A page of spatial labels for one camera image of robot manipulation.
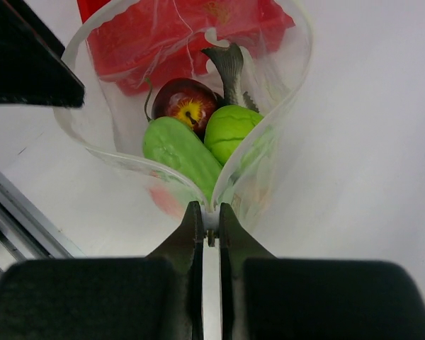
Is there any green apple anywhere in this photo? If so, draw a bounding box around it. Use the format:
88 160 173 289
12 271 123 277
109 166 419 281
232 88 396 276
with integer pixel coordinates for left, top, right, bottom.
204 105 264 166

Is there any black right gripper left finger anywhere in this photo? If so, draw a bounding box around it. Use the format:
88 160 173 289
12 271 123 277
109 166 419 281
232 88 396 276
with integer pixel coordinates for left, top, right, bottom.
0 202 203 339

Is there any grey toy fish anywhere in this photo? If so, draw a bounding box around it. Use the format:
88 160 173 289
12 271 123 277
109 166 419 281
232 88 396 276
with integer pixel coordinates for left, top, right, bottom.
201 42 259 113

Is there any clear zip top bag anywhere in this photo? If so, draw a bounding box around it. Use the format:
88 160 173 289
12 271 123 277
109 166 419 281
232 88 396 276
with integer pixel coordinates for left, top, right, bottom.
54 1 313 229

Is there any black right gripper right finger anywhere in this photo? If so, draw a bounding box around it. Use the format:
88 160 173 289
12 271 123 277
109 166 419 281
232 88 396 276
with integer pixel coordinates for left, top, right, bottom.
218 203 425 339

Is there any red plastic tray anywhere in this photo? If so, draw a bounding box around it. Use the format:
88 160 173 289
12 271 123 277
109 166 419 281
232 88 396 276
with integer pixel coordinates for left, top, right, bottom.
86 1 295 96

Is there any aluminium rail frame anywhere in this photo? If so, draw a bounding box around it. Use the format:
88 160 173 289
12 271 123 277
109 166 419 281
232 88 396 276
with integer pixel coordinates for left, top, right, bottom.
0 171 86 278

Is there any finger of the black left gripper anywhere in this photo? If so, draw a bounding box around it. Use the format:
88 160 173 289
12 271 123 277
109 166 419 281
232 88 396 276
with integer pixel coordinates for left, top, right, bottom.
0 0 85 108

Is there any green bitter gourd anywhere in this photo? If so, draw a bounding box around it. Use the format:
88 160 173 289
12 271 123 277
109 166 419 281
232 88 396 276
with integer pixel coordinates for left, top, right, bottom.
142 117 222 202

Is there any dark purple mangosteen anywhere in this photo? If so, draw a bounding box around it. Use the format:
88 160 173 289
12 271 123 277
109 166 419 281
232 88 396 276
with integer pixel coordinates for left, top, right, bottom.
152 78 220 139

